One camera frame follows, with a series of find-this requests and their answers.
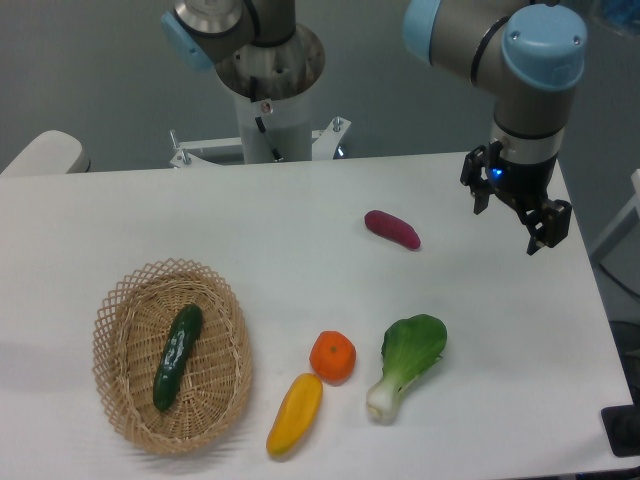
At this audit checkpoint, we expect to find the purple sweet potato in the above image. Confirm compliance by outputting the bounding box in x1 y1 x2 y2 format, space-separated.
364 210 421 250

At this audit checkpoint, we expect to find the white side furniture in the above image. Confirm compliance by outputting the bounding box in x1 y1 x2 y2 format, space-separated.
588 169 639 265

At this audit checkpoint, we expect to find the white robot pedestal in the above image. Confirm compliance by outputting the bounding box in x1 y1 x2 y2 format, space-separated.
168 24 351 169

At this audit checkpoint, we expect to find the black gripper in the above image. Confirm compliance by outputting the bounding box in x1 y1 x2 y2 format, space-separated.
460 141 572 255

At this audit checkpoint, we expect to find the white chair armrest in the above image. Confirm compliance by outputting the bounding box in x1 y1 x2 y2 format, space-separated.
1 130 91 178

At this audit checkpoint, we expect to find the orange tangerine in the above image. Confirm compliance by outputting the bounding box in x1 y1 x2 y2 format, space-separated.
309 330 357 385

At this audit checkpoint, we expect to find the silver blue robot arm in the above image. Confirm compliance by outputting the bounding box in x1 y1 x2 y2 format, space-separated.
161 1 587 253

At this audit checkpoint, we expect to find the woven wicker basket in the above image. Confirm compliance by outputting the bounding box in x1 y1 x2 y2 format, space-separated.
93 259 252 455

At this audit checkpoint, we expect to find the green bok choy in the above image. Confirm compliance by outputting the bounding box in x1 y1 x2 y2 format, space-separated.
366 314 448 424

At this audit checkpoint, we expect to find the green cucumber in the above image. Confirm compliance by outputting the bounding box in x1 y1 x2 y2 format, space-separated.
153 304 203 412

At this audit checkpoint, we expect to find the black device at table edge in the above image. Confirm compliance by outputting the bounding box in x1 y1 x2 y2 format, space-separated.
601 405 639 458

